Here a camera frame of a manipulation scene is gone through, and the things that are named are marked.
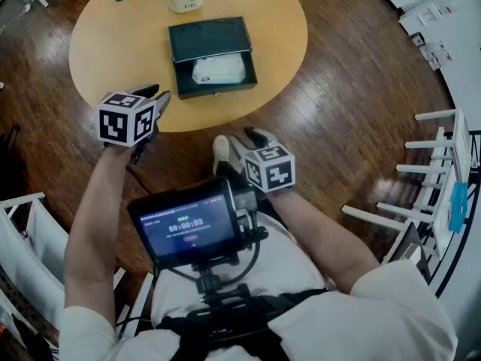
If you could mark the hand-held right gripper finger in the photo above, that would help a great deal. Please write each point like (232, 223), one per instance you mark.
(237, 149)
(260, 135)

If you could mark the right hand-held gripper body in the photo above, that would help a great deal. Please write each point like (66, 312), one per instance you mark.
(270, 167)

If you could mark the blue packet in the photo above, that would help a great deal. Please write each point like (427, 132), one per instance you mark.
(458, 207)

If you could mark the person's beige shoe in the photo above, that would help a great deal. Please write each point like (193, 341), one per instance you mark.
(221, 150)

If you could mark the black monitor mount rig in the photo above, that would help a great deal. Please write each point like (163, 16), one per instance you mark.
(221, 280)

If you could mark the white cloth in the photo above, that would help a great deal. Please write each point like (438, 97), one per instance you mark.
(218, 70)

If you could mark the small black device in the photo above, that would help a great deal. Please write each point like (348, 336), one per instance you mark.
(418, 38)

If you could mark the white seat frame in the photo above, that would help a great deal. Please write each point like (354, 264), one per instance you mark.
(137, 307)

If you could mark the white shelf frame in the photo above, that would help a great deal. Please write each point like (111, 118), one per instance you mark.
(37, 231)

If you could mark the black chest monitor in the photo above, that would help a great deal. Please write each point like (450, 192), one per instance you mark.
(188, 224)

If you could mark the white slatted chair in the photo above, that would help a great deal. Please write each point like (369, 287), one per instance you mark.
(439, 186)

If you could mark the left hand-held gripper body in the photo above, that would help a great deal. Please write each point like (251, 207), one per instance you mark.
(126, 120)

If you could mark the person's white trousers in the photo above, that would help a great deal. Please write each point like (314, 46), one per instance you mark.
(278, 261)

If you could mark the white and red packets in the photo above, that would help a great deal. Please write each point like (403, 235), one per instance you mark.
(436, 55)

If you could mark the dark green box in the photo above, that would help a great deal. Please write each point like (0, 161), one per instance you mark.
(208, 40)

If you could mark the person's right forearm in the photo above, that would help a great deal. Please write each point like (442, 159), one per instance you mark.
(323, 235)

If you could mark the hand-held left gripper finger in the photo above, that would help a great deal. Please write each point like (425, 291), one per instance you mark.
(164, 104)
(144, 90)

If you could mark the black chest harness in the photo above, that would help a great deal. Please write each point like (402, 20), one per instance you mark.
(229, 325)

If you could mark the person's left forearm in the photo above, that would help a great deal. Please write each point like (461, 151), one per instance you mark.
(94, 220)

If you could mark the white wall switch panel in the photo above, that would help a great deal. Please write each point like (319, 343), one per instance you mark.
(428, 13)

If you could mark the person's white shirt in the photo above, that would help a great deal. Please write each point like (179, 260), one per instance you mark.
(376, 314)

